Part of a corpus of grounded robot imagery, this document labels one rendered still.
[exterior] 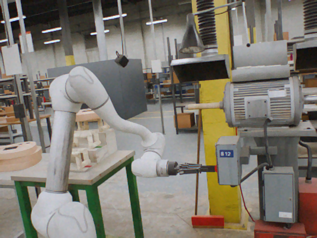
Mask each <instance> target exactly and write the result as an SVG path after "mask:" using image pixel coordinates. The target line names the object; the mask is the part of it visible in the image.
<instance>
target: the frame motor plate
mask: <svg viewBox="0 0 317 238"><path fill-rule="evenodd" d="M284 136H316V129H315V128H314V127H313V126H312V124H311V123H310V122H309V121H306V120H305V119H304V120H302V121H300V124H299V125H289V129H270V130H267V137H284ZM243 137H264V130H247V129H245V130H241V131H240V138H243Z"/></svg>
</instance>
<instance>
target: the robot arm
mask: <svg viewBox="0 0 317 238"><path fill-rule="evenodd" d="M49 94H50V97H51V99H52V100H51V101H52V105H53V110H55V113H54V121H53V133H52V137H51V145H50V154H49V162H48V165H49V166H48V174H47V182H46V190H44V191H43V192H42V193H40V194H39V196H38V200H37V202H36V204H35V205H34V207H33V210H32V213H31V219H32V224H33V226H34V228H35V229H36V230H37V231H38V232H39V233H40V234H41V235H43V236H44V237H46V238H97V234H96V228H95V226H94V221H93V217H92V215H91V212H90V211H89V210H88V209H87V207H86V206H85V205H84V204H82V203H79V202H73V201H72V196H71V194H70V193H69V192H68V191H67V190H68V182H69V173H70V164H71V156H72V147H73V139H74V130H75V122H76V113H78V112H79V111H80V109H81V107H82V104H86V105H87V106H88V107H89V108H90V109H91V110H92V111H93V112H95V113H96V114H97V115H98V116H99V117H100V118H101V119H103V120H104V121H105V122H106V123H107V124H108V125H109V126H111V128H113V129H115V130H118V131H122V132H127V133H133V134H136V135H139V136H141V138H142V146H143V151H144V154H143V156H142V157H141V158H140V159H136V160H134V162H133V163H132V164H131V171H132V172H133V174H134V175H136V176H137V177H142V178H156V177H169V176H176V175H177V174H178V173H179V174H180V175H183V174H198V173H200V174H201V172H215V169H214V168H215V166H203V165H202V164H191V163H185V164H180V165H179V164H178V163H177V162H176V161H170V160H162V159H161V158H162V156H163V153H164V149H165V137H164V136H163V135H162V133H160V132H154V133H151V132H150V131H149V130H148V129H147V128H145V127H144V126H142V125H140V124H136V123H133V122H129V121H127V120H124V119H122V118H121V117H120V116H118V115H117V112H116V111H115V109H114V106H113V104H112V102H111V101H110V98H109V96H108V94H107V92H106V90H105V88H104V87H103V86H102V84H101V83H100V81H99V80H98V79H97V77H96V76H95V75H94V74H93V73H92V72H90V71H89V70H88V69H87V68H85V67H83V66H77V67H75V68H74V69H72V70H71V72H70V73H69V74H64V75H62V76H60V77H57V78H56V79H55V80H53V82H52V83H51V85H50V87H49Z"/></svg>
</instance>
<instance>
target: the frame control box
mask: <svg viewBox="0 0 317 238"><path fill-rule="evenodd" d="M240 154H241V145H240V136H221V137H220V139H219V140H218V143H217V144H216V145H215V156H216V169H217V183H218V184H219V185H230V186H231V187H236V186H238V185H240V184H241V183H242V182H243V181H244V180H246V179H247V178H248V177H250V176H251V175H252V174H253V173H255V172H256V171H257V170H259V169H260V168H262V167H263V166H266V168H265V169H266V171H270V169H269V165H268V164H267V163H262V164H260V165H258V166H257V167H256V168H255V169H253V170H252V171H250V172H249V173H248V174H247V175H246V176H245V177H243V178H241V176H242V164H240Z"/></svg>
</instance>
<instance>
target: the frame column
mask: <svg viewBox="0 0 317 238"><path fill-rule="evenodd" d="M253 138H254V140H255V143H256V146H265V140H264V137H253ZM300 138H301V136H284V137H268V138H267V141H268V146H277V155H270V159H271V164H273V166H274V167H293V171H294V175H295V189H294V193H295V222H299V206H298V198H299V186H298V175H299V174H298V143H299V140H300ZM262 163H267V164H268V161H267V156H266V155H257V164H258V165H260V164H262ZM262 171H264V166H263V167H262V168H260V169H259V170H258V185H259V216H260V220H264V217H263V214H264V202H263V186H262Z"/></svg>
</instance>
